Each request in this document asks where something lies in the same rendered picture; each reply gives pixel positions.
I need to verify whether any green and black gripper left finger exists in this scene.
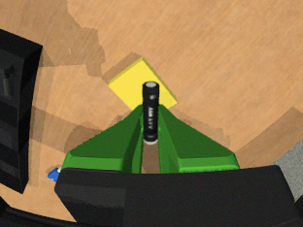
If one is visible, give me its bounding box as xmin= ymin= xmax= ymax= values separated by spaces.
xmin=60 ymin=104 xmax=144 ymax=174

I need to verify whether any black three-compartment bin rack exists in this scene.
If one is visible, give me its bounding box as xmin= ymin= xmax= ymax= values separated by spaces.
xmin=0 ymin=29 xmax=43 ymax=194

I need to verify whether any black bolt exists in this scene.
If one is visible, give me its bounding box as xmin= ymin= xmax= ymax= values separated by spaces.
xmin=0 ymin=62 xmax=12 ymax=96

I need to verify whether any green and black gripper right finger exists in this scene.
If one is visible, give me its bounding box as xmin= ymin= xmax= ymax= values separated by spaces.
xmin=157 ymin=104 xmax=240 ymax=174

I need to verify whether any yellow sticky note pad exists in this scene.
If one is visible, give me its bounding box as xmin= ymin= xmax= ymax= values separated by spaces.
xmin=108 ymin=56 xmax=177 ymax=111

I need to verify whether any blue usb stick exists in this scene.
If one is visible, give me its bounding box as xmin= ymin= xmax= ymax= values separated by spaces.
xmin=48 ymin=167 xmax=61 ymax=182

